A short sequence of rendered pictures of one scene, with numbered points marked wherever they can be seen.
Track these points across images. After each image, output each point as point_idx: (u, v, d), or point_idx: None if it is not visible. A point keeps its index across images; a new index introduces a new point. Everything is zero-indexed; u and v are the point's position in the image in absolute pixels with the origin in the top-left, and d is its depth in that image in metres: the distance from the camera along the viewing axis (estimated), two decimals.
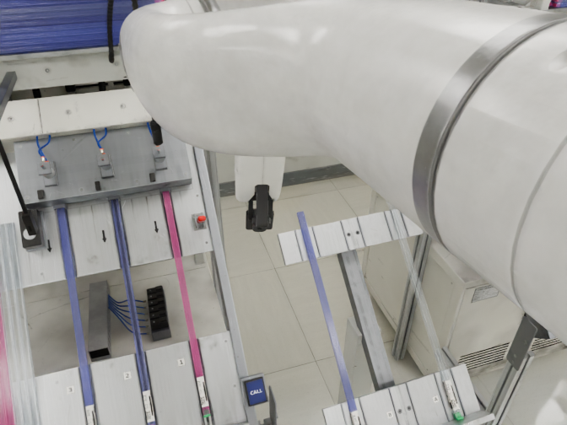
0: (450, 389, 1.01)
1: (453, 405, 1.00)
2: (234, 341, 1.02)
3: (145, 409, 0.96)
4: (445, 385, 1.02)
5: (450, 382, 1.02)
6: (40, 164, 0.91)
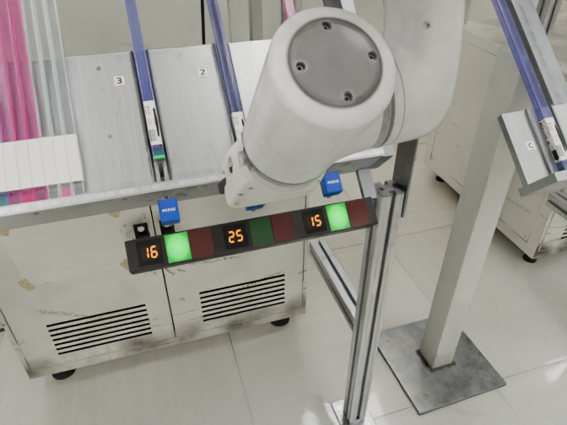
0: None
1: None
2: None
3: (237, 137, 0.63)
4: None
5: None
6: None
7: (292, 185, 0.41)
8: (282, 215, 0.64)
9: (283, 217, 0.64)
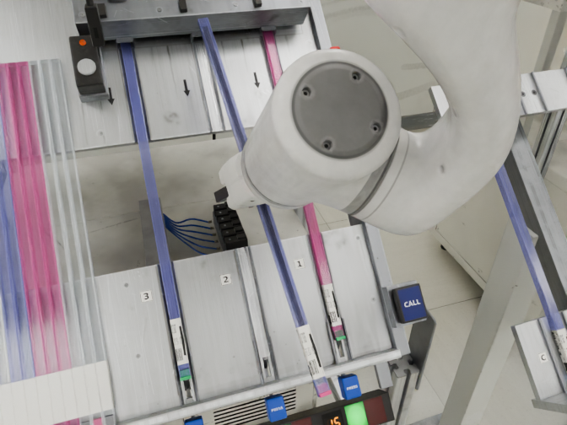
0: None
1: None
2: (371, 237, 0.72)
3: (307, 357, 0.54)
4: None
5: None
6: None
7: None
8: (303, 420, 0.66)
9: (304, 422, 0.66)
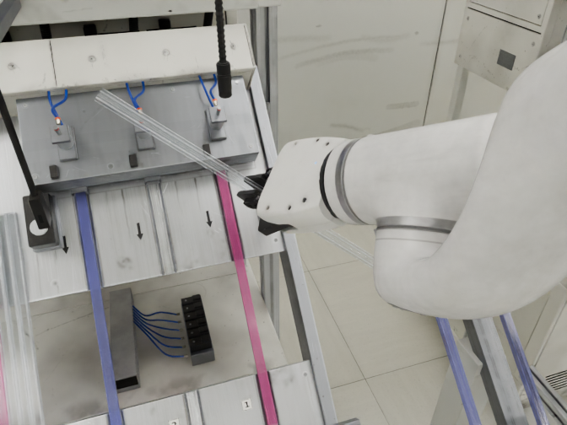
0: None
1: None
2: (317, 375, 0.75)
3: None
4: None
5: None
6: (55, 126, 0.63)
7: (347, 150, 0.43)
8: None
9: None
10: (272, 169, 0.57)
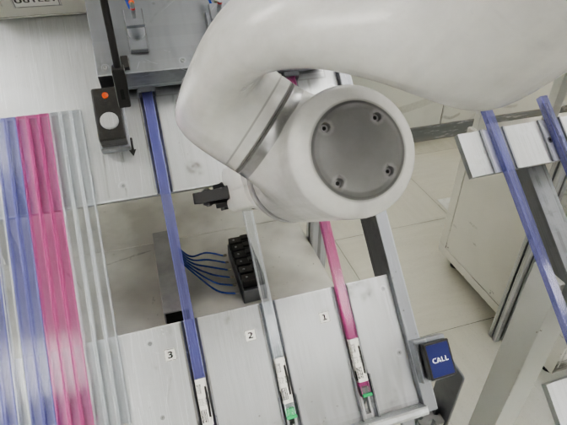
0: (282, 371, 0.65)
1: (283, 395, 0.64)
2: (397, 288, 0.71)
3: None
4: (275, 366, 0.65)
5: (284, 360, 0.65)
6: (132, 4, 0.59)
7: None
8: None
9: None
10: None
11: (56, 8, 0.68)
